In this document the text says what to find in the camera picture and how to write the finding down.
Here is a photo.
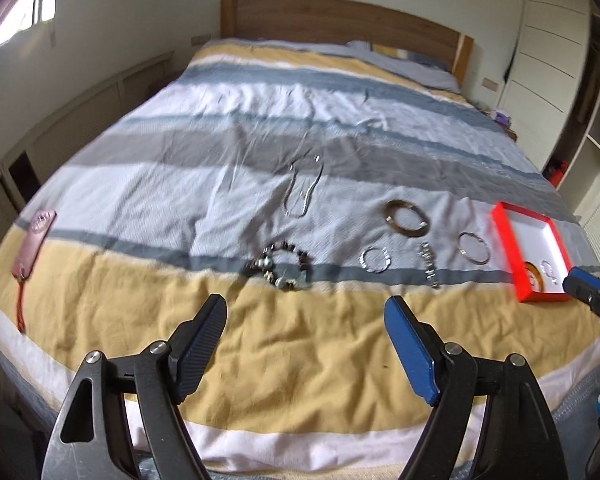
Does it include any red object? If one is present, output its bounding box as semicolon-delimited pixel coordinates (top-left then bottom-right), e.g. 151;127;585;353
546;159;567;187

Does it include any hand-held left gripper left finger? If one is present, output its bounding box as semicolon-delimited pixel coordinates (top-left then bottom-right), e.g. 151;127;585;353
42;294;228;480

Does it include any silver chain necklace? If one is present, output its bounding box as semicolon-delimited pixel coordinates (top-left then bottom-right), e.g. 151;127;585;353
282;154;326;219

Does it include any orange ring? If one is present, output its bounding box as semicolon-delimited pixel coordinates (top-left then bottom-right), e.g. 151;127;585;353
523;262;544;292

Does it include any wooden headboard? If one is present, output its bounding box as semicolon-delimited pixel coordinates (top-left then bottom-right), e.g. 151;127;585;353
220;0;474;94

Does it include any pink phone case with strap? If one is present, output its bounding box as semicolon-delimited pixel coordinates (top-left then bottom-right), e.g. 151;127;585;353
11;209;59;335

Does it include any white radiator cover cabinet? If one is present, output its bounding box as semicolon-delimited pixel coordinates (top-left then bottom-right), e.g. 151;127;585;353
0;51;176;251

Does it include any wide dark bangle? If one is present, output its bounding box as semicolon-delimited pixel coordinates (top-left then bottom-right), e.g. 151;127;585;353
384;200;430;237

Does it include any red cardboard box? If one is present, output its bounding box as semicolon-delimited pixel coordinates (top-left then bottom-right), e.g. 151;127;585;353
491;202;574;304

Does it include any dark beaded bracelet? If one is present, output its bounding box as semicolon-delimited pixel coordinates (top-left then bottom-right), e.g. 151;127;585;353
243;242;314;291

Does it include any small silver link bracelet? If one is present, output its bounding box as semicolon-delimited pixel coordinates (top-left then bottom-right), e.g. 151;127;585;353
360;246;392;274

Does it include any white wardrobe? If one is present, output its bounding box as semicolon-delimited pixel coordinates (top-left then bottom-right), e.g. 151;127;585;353
497;0;600;226

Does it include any silver metal watch band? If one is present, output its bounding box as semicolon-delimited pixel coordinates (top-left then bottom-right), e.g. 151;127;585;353
417;242;441;289

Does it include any thin silver bangle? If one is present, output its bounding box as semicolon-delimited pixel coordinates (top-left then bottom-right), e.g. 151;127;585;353
456;231;491;265

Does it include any striped pillow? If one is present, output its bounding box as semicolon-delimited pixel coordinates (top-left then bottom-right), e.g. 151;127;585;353
346;40;462;94

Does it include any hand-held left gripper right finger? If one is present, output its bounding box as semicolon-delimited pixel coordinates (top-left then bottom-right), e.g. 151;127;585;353
384;295;563;480

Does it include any striped bed with wooden headboard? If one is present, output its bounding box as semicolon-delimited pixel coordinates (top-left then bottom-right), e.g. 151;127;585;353
0;37;600;480

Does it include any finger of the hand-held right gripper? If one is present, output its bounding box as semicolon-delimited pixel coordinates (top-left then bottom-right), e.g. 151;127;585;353
564;267;600;306

